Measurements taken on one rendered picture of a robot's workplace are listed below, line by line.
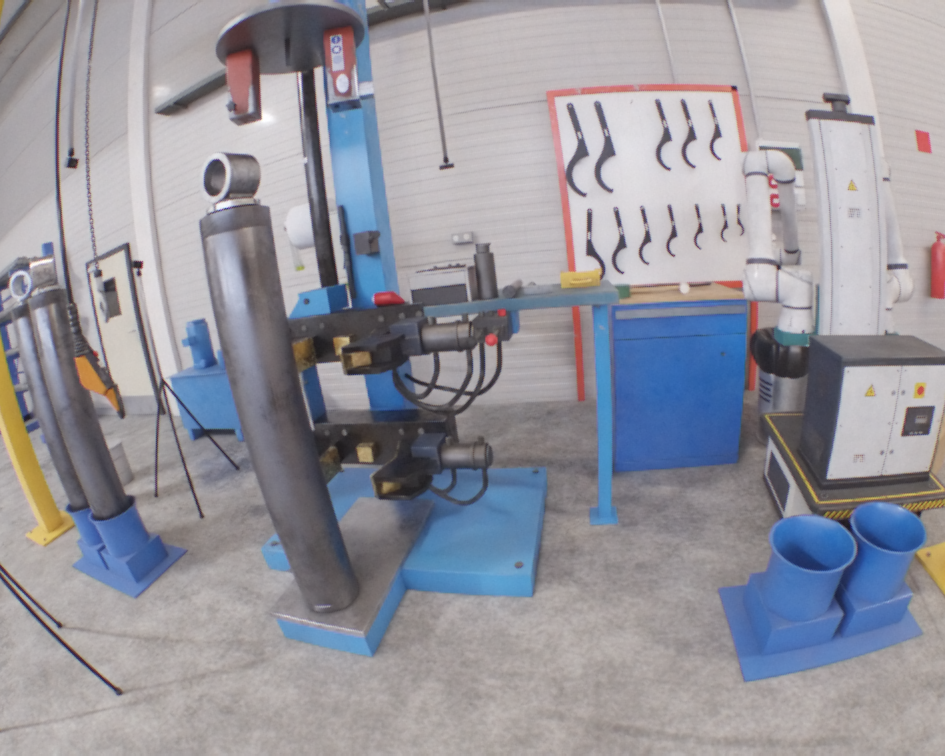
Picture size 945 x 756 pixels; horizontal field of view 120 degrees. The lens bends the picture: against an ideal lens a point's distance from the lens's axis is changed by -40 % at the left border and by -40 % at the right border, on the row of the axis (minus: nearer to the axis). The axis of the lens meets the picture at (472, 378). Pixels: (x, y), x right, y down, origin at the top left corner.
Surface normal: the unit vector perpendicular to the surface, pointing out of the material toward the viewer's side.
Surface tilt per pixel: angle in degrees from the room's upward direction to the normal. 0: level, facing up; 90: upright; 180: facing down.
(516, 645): 0
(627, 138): 90
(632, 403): 90
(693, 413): 90
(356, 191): 90
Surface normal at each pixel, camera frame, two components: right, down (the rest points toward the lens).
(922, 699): -0.12, -0.95
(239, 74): 0.15, 0.26
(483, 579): -0.21, 0.30
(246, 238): 0.67, 0.13
